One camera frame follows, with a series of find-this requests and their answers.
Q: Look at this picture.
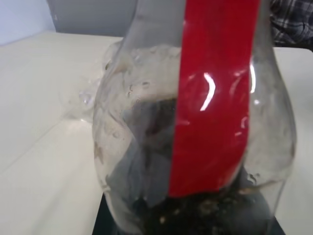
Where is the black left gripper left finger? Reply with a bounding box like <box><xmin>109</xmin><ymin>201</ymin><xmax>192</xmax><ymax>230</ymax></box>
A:
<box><xmin>93</xmin><ymin>192</ymin><xmax>118</xmax><ymax>235</ymax></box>

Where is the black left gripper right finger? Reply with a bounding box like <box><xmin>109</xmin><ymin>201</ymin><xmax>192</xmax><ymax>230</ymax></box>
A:
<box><xmin>272</xmin><ymin>214</ymin><xmax>290</xmax><ymax>235</ymax></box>

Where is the clear plastic bottle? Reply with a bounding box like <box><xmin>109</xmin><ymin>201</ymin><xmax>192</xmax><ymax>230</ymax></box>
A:
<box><xmin>68</xmin><ymin>40</ymin><xmax>128</xmax><ymax>123</ymax></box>

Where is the clear bottle with red tape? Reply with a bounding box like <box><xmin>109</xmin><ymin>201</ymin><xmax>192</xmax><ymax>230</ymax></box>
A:
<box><xmin>92</xmin><ymin>0</ymin><xmax>298</xmax><ymax>235</ymax></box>

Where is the person in plaid shirt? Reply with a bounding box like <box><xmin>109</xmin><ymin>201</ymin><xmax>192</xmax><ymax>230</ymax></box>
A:
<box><xmin>268</xmin><ymin>0</ymin><xmax>313</xmax><ymax>47</ymax></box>

